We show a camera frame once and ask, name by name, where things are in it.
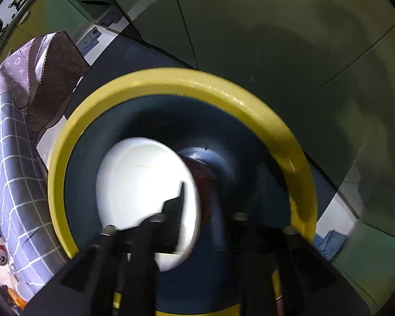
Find yellow rimmed dark trash bin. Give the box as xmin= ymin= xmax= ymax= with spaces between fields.
xmin=31 ymin=68 xmax=319 ymax=315

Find green kitchen cabinets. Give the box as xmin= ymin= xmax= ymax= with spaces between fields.
xmin=115 ymin=0 xmax=395 ymax=308

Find blue checkered tablecloth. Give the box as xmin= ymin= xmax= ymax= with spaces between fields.
xmin=0 ymin=30 xmax=93 ymax=300

